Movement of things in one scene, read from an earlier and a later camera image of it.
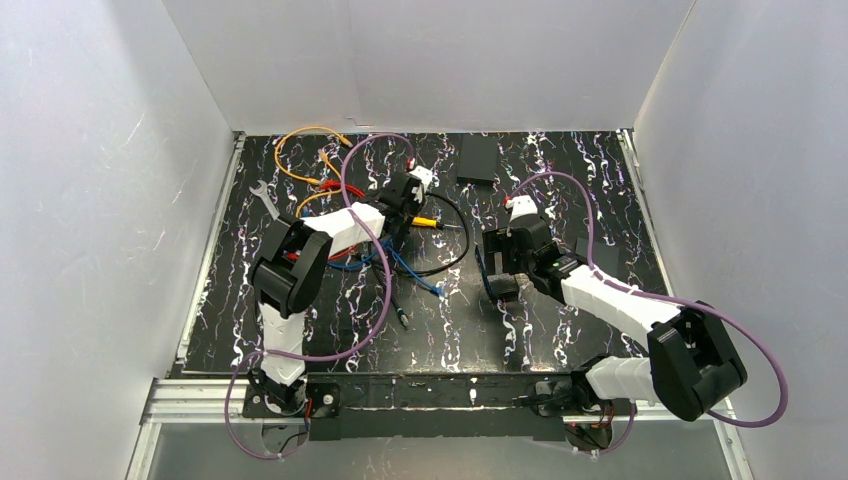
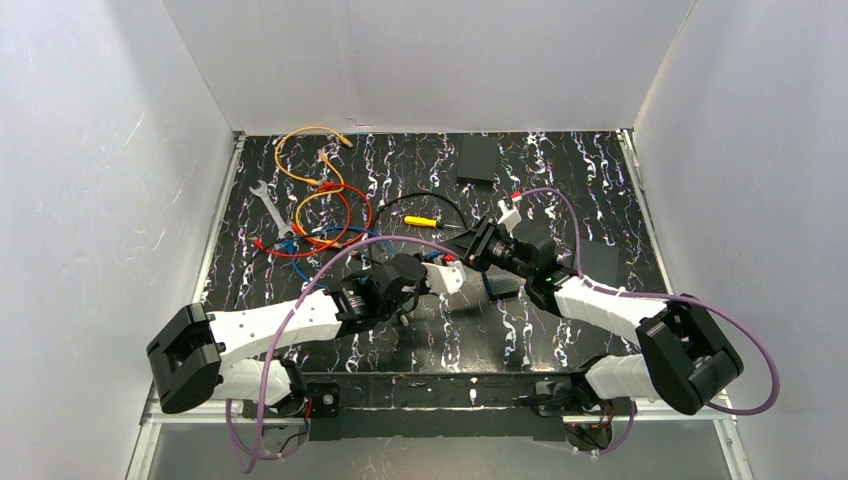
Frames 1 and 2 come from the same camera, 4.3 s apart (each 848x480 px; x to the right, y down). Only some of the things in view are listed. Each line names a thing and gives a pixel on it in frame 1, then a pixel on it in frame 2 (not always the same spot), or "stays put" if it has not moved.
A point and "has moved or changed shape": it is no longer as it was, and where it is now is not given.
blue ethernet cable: x=365 y=261 has moved or changed shape
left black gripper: x=399 y=216 to x=411 y=273
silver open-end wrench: x=266 y=199 stays put
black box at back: x=477 y=158 stays put
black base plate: x=452 y=406 stays put
